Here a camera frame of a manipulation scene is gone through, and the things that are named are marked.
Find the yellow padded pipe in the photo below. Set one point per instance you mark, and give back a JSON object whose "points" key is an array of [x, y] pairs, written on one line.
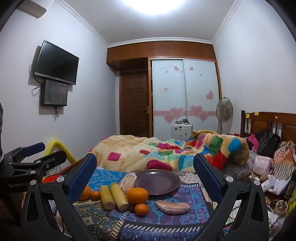
{"points": [[57, 146]]}

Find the yellow banana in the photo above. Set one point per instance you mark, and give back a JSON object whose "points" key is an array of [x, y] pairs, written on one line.
{"points": [[107, 197]]}

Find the colourful checked blanket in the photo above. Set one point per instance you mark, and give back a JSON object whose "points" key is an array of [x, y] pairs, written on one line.
{"points": [[143, 150]]}

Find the pink quilted bag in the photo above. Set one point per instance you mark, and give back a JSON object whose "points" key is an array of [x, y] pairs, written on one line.
{"points": [[262, 164]]}

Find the sugarcane piece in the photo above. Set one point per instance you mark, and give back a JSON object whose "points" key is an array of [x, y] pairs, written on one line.
{"points": [[118, 197]]}

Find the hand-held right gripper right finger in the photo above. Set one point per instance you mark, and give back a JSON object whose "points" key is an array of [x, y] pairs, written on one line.
{"points": [[205, 177]]}

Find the white plastic bag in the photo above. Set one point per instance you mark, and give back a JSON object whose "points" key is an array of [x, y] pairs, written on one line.
{"points": [[276, 184]]}

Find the bread roll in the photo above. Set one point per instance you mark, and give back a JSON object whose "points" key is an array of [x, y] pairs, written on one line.
{"points": [[172, 207]]}

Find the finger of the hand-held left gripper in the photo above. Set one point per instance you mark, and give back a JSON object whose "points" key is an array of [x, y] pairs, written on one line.
{"points": [[34, 148], [54, 158]]}

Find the white air conditioner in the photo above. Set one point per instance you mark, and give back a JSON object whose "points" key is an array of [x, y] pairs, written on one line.
{"points": [[32, 8]]}

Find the small white cup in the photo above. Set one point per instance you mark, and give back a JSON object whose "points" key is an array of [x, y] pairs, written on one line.
{"points": [[281, 207]]}

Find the red round object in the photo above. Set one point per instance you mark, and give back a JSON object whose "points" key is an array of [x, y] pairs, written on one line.
{"points": [[52, 179]]}

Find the small tangerine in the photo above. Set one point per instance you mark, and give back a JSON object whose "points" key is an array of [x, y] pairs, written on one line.
{"points": [[95, 195], [141, 209]]}

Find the black wall television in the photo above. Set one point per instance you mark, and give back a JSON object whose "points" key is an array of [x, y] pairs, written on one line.
{"points": [[57, 61]]}

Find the black and white patterned cloth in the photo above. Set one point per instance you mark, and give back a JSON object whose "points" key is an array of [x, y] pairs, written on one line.
{"points": [[187, 177]]}

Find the wooden overhead cabinet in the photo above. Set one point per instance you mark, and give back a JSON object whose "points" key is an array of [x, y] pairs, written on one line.
{"points": [[161, 49]]}

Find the white storage case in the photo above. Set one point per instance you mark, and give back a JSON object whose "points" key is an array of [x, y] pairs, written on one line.
{"points": [[181, 132]]}

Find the brown wooden door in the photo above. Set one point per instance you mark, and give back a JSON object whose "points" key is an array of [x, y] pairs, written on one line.
{"points": [[134, 104]]}

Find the striped cloth bag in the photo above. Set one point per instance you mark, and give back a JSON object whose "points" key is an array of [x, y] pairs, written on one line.
{"points": [[285, 160]]}

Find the round ceiling light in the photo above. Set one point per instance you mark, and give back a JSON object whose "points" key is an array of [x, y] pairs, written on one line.
{"points": [[152, 5]]}

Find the white power strip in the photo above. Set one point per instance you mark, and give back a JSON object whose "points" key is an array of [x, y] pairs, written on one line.
{"points": [[254, 178]]}

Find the large orange with sticker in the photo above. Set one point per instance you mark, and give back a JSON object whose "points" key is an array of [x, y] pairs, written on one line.
{"points": [[86, 193]]}

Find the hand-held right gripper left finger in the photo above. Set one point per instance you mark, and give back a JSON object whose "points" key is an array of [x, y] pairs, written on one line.
{"points": [[83, 178]]}

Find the blue patterned bedspread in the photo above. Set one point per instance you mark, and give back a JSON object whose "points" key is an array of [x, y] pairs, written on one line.
{"points": [[111, 222]]}

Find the wooden bed headboard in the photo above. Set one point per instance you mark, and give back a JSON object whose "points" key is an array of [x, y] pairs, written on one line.
{"points": [[266, 122]]}

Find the brown round plate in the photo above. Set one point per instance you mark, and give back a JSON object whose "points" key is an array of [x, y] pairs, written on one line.
{"points": [[157, 183]]}

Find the bright pink cloth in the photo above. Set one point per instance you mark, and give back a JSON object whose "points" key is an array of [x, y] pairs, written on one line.
{"points": [[252, 141]]}

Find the standing fan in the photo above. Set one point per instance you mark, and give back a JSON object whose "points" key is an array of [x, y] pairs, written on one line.
{"points": [[224, 109]]}

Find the wardrobe with heart stickers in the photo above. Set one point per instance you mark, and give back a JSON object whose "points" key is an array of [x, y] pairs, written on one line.
{"points": [[185, 92]]}

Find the small black wall monitor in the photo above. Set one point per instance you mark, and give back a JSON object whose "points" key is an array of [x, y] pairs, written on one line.
{"points": [[54, 92]]}

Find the black backpack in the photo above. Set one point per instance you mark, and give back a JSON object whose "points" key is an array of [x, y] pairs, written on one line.
{"points": [[268, 142]]}

